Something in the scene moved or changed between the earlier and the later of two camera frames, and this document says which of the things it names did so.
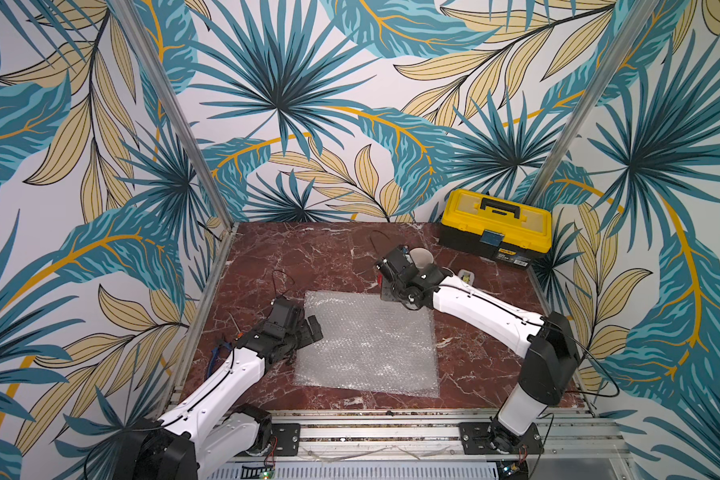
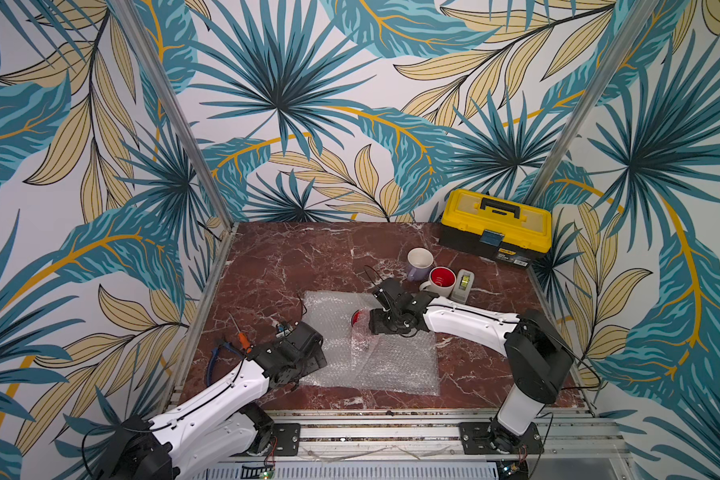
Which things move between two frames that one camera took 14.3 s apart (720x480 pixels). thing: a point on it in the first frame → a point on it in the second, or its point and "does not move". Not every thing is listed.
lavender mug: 422,257 does not move
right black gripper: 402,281 → 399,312
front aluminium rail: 424,435 does not move
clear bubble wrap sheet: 368,345 does not move
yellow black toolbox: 510,229 does not move
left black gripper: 307,337 → 315,361
